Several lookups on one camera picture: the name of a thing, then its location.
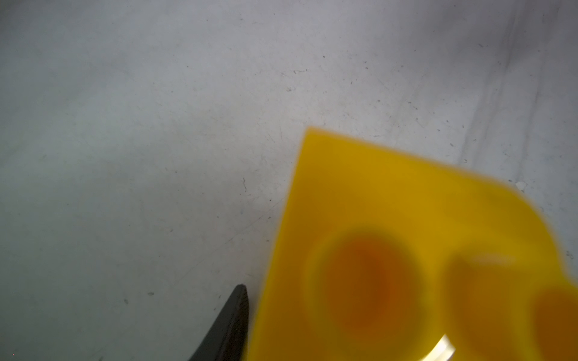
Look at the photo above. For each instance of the yellow curved lego brick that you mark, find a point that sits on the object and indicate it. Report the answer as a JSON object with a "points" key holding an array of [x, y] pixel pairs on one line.
{"points": [[382, 255]]}

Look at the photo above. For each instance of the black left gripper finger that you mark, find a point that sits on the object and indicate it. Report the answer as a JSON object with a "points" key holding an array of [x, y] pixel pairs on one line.
{"points": [[226, 338]]}

